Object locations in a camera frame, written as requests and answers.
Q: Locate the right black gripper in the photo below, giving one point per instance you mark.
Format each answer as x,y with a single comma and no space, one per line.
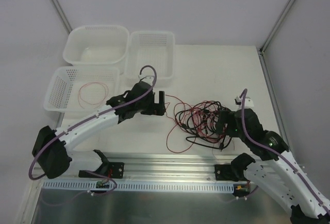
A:
225,121

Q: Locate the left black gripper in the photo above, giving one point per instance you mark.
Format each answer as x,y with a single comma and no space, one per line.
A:
153,104

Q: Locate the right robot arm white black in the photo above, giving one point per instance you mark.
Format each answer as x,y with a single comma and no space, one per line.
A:
277,173

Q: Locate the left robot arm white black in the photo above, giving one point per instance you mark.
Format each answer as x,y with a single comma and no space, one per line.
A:
53,150

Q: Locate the white perforated rectangular basket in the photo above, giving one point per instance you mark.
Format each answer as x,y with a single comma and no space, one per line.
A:
154,48

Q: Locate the white slotted basket front left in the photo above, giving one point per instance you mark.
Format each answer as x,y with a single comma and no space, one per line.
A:
81,88

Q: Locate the white solid plastic tub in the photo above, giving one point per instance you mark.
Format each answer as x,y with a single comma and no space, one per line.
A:
97,45

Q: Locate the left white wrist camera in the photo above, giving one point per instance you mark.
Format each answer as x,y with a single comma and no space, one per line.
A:
147,79

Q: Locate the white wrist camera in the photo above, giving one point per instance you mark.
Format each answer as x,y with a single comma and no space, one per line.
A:
248,103
147,79

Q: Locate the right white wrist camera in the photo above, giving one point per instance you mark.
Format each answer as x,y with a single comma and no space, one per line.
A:
248,103

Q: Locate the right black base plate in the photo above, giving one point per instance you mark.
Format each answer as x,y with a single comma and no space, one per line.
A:
223,172

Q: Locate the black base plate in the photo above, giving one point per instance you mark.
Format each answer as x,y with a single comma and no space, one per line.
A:
114,170
223,172

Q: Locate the aluminium mounting rail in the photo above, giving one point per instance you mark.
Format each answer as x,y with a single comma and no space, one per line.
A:
149,167

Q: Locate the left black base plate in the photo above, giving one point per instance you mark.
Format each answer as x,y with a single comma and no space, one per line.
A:
114,170

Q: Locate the white slotted cable duct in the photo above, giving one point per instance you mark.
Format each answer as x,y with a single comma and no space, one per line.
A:
136,186

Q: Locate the left aluminium frame post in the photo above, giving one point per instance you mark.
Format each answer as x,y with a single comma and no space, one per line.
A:
62,16

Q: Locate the aluminium frame post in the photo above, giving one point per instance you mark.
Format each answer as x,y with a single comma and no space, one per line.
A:
278,23
62,16

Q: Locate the right aluminium frame post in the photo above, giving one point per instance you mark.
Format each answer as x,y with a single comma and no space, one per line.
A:
278,23

